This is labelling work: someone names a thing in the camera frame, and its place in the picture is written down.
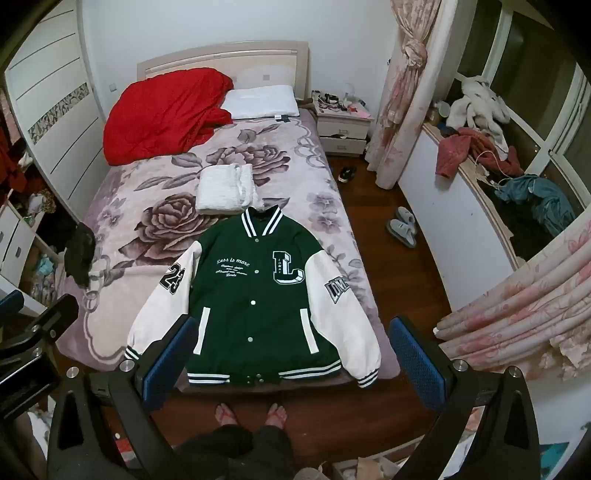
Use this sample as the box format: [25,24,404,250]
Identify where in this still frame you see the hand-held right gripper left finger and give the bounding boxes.
[47,318,198,480]

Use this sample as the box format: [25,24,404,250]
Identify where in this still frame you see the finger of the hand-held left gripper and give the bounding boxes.
[14,294,79,358]

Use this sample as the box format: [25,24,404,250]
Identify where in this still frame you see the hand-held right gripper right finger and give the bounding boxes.
[389,316,542,480]

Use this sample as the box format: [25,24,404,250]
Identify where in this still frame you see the green and white varsity jacket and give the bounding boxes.
[124,205,382,391]

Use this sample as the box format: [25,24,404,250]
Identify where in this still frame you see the black cloth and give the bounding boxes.
[65,222,98,286]

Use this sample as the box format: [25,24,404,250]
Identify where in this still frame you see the white drawer unit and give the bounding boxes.
[0,203,47,298]

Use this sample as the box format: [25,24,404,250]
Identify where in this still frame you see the person's black pants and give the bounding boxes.
[173,424,296,480]

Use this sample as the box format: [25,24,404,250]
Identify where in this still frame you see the loose pink floral curtain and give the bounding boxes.
[434,222,591,384]

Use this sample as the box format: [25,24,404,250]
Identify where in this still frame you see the cardboard box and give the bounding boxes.
[332,455,407,480]

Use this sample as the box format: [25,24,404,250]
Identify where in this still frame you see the person's right foot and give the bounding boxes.
[265,403,288,428]

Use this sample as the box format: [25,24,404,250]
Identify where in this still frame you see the white window cabinet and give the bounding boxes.
[398,122,578,315]

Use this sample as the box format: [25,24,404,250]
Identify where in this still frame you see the white folded garment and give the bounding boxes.
[197,163,265,214]

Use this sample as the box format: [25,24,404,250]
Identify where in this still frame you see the teal garment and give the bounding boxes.
[495,174,575,236]

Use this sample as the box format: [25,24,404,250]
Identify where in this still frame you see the red garment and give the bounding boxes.
[436,128,522,180]

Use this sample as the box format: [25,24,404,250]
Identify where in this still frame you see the white wardrobe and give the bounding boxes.
[0,0,116,222]

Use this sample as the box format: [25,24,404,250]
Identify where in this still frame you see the red quilt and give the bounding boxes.
[103,67,235,166]

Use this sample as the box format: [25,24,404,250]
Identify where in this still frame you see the white nightstand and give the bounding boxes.
[317,99,375,157]

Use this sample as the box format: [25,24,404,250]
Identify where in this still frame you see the floral bed blanket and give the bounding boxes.
[69,108,402,384]

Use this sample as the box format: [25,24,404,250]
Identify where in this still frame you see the white plush garment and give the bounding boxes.
[447,78,511,153]

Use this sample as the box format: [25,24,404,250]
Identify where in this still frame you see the tied pink floral curtain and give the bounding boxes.
[366,0,455,188]

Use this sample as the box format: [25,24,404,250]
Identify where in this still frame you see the white pillow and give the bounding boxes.
[221,84,301,121]

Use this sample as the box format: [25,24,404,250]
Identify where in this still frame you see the beige bed headboard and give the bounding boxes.
[137,41,310,100]

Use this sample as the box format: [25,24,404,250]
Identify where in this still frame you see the white cable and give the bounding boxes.
[475,150,509,190]

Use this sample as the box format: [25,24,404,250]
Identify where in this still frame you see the window frame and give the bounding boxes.
[455,0,591,185]

